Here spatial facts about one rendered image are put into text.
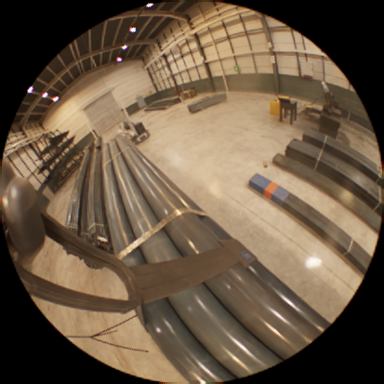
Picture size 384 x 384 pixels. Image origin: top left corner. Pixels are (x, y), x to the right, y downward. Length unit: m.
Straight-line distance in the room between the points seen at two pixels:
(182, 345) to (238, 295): 0.26
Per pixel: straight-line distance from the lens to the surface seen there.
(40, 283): 0.16
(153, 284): 0.29
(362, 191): 3.12
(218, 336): 0.50
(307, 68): 9.16
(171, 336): 0.55
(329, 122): 4.97
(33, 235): 0.15
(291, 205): 2.25
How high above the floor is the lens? 1.92
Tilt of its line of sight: 45 degrees down
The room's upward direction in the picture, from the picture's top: 25 degrees counter-clockwise
